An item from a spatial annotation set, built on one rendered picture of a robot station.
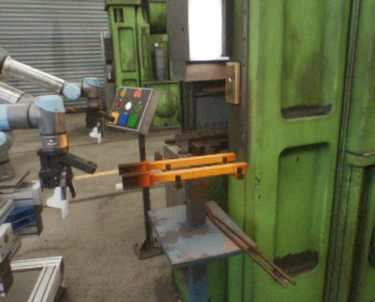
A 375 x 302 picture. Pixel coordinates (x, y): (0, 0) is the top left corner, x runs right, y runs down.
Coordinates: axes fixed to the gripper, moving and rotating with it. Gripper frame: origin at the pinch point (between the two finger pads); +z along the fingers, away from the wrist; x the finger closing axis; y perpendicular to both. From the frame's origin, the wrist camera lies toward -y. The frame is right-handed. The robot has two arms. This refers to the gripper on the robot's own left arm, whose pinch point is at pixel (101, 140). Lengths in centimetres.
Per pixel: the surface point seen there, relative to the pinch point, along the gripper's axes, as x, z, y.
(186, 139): 29, -5, -45
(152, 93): -17.2, -23.5, -31.3
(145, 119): -12.8, -8.9, -25.9
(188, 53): 34, -46, -47
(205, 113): 0, -13, -61
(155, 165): 81, -9, -28
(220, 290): 41, 78, -60
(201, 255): 97, 17, -40
